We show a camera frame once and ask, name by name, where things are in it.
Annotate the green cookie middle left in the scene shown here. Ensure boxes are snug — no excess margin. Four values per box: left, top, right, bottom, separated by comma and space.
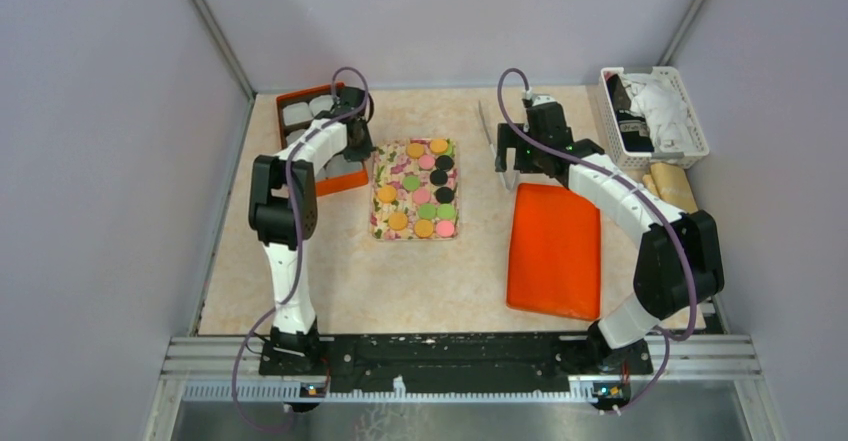
402, 175, 421, 192

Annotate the green cookie lower left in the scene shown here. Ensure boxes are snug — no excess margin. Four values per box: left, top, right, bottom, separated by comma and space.
418, 203, 437, 220

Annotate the white plastic basket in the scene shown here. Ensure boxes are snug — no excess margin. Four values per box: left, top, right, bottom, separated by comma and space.
597, 67, 709, 169

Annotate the white paper cup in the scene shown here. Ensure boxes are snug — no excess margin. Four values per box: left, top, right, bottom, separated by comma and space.
281, 102, 314, 126
323, 155, 363, 180
285, 129, 306, 146
308, 94, 335, 119

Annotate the purple cable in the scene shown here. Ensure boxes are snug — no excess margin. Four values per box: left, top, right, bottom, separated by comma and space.
497, 68, 700, 415
230, 66, 372, 436

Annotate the black cookie lower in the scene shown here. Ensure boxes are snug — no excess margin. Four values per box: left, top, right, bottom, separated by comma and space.
434, 186, 455, 204

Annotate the pink cookie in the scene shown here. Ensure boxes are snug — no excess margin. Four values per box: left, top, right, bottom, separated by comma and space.
418, 154, 436, 170
411, 187, 431, 205
435, 220, 456, 238

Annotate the white cloth in basket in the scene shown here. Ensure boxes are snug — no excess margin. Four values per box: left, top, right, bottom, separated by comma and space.
621, 73, 696, 153

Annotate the green cookie lower right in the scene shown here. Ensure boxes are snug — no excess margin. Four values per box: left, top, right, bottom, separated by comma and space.
436, 204, 457, 220

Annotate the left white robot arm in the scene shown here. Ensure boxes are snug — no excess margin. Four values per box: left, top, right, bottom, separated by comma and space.
248, 86, 375, 375

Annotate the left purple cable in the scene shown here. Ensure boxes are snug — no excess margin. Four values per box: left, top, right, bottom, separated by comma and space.
230, 66, 372, 436

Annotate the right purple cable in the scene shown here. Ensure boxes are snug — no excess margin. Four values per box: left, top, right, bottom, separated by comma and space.
497, 68, 700, 415

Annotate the black cookie upper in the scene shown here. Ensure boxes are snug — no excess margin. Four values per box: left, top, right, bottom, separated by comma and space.
435, 155, 455, 171

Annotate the black cookie middle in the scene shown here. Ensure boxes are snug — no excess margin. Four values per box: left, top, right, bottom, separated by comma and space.
429, 169, 449, 186

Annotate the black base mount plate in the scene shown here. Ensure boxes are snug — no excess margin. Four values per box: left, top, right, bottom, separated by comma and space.
258, 332, 654, 409

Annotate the floral tray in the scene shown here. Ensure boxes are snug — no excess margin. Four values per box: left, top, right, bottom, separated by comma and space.
369, 138, 460, 241

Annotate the pink cookie bottom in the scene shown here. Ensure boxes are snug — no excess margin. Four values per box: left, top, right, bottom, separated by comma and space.
435, 220, 456, 238

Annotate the black cookie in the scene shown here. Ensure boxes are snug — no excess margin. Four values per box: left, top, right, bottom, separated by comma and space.
429, 169, 449, 186
434, 186, 455, 204
435, 155, 455, 171

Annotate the orange box lid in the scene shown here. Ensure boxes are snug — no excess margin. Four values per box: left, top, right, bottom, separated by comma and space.
506, 183, 602, 321

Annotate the aluminium frame rail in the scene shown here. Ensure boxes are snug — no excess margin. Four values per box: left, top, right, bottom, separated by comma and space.
145, 334, 783, 440

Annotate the orange compartment box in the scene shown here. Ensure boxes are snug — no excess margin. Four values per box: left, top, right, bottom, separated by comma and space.
275, 84, 369, 197

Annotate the pink cookie upper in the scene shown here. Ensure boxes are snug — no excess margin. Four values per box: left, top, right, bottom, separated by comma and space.
418, 154, 436, 170

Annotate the pink cookie middle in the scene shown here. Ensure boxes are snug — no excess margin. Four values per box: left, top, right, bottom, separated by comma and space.
411, 187, 431, 205

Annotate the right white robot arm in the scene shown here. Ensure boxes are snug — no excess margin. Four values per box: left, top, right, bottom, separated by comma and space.
495, 90, 725, 373

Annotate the orange cookie bottom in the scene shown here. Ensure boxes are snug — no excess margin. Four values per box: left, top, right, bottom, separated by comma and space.
413, 219, 435, 239

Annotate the black item in basket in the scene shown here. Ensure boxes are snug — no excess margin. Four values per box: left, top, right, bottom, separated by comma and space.
606, 74, 655, 153

